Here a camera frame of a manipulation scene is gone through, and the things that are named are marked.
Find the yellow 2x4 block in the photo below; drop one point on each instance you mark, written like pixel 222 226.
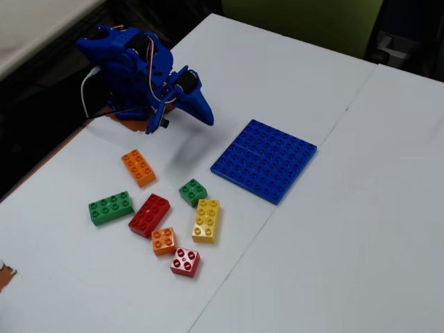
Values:
pixel 206 218

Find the blue 8x8 baseplate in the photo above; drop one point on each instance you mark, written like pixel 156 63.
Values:
pixel 263 163

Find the red 2x4 block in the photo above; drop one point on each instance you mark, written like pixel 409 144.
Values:
pixel 149 215

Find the red 2x2 block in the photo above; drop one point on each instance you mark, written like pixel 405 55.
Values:
pixel 185 262

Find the green panel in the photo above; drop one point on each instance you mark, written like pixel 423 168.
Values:
pixel 295 21

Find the white background table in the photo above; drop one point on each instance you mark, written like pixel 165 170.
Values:
pixel 27 31

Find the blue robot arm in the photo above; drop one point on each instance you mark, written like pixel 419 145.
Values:
pixel 118 69

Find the orange 2x2 block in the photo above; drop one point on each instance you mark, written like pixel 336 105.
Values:
pixel 164 241

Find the orange 2x4 block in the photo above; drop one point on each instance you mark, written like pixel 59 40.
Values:
pixel 138 168

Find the green 2x4 block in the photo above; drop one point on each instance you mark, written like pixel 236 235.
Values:
pixel 111 208

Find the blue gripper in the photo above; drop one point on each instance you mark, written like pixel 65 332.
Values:
pixel 198 100

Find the black office chair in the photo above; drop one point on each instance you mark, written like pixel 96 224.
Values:
pixel 426 34

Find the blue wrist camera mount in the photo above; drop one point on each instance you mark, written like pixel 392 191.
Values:
pixel 154 121

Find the white foam board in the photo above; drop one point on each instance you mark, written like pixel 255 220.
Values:
pixel 347 243
pixel 69 295

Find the green 2x2 block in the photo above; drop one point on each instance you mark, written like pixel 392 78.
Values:
pixel 192 192

